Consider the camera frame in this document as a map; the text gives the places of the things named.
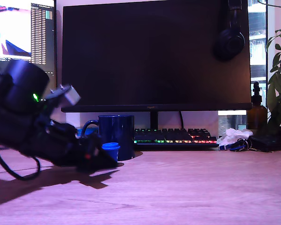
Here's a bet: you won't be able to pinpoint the blue coffee capsule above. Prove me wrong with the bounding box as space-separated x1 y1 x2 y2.
101 142 121 163

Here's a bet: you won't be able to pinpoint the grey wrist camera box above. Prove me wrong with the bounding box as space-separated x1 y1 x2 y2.
44 84 82 111

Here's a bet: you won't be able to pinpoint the amber pump bottle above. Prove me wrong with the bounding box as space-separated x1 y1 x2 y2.
246 81 268 131

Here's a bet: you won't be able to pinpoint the dark blue ceramic mug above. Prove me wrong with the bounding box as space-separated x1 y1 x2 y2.
81 114 135 162

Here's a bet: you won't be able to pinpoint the black backlit keyboard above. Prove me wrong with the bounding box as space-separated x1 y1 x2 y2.
133 128 220 150

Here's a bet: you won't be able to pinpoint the black pouch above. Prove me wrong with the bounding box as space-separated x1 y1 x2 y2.
249 133 281 153

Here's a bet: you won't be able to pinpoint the black headphones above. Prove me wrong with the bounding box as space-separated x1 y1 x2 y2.
212 0 246 62

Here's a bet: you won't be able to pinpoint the crumpled white tissue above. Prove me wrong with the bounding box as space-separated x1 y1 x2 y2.
217 128 254 146

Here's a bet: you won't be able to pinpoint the black window bar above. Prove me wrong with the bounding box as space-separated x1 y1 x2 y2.
265 0 270 122

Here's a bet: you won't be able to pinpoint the large black computer monitor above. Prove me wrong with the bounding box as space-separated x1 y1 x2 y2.
61 0 252 131

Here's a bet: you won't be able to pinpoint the keys on blue lanyard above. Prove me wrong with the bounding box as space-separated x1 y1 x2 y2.
219 138 253 152

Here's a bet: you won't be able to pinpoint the lit computer monitor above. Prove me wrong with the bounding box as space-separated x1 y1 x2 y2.
0 0 58 94

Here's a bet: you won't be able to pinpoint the white upright block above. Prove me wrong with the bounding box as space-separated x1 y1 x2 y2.
66 113 81 128

